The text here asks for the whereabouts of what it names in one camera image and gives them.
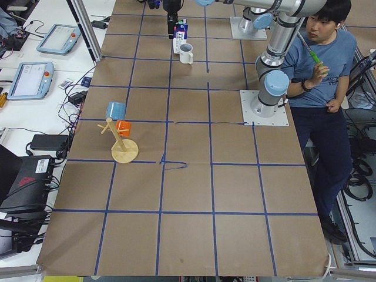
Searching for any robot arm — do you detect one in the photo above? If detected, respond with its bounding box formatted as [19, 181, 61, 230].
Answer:
[221, 0, 326, 118]
[239, 6, 274, 34]

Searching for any blue white milk carton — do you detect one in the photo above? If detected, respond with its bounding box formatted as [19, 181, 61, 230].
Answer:
[173, 18, 189, 54]

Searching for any blue mug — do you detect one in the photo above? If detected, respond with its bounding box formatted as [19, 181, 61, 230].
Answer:
[106, 101, 126, 120]

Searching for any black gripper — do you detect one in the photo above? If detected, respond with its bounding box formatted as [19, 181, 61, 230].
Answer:
[163, 0, 183, 39]

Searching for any black computer case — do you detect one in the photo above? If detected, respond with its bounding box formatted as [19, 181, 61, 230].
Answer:
[1, 155, 55, 214]

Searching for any small remote control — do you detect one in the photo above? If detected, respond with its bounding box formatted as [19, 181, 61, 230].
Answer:
[58, 78, 73, 90]

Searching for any person's right hand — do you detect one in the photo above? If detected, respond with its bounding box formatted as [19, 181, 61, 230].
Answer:
[306, 62, 330, 89]

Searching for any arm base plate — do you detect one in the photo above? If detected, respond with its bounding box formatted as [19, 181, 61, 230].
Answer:
[230, 16, 267, 41]
[240, 90, 289, 126]

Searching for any orange mug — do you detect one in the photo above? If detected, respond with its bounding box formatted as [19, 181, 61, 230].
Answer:
[116, 120, 132, 137]

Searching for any person in blue shirt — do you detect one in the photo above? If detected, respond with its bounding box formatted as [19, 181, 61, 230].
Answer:
[281, 1, 357, 244]

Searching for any aluminium frame post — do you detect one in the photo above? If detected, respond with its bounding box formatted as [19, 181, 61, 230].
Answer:
[66, 0, 102, 63]

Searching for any black power brick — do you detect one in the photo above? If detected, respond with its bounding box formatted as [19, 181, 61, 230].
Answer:
[30, 135, 68, 151]

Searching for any black power adapter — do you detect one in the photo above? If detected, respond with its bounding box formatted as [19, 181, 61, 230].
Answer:
[91, 21, 108, 29]

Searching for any teach pendant lower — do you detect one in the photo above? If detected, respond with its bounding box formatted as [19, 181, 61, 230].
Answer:
[7, 62, 55, 100]

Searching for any white HOME mug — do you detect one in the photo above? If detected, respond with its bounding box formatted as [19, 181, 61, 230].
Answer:
[179, 43, 193, 65]

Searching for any teach pendant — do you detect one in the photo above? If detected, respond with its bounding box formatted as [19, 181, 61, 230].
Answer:
[7, 62, 55, 100]
[36, 24, 81, 55]

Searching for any teach pendant upper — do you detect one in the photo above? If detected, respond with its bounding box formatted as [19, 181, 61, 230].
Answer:
[36, 24, 81, 55]

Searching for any wooden mug tree stand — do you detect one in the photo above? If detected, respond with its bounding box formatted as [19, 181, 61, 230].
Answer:
[97, 117, 139, 163]

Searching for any person's left hand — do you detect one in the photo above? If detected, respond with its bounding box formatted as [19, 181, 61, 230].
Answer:
[326, 99, 342, 113]

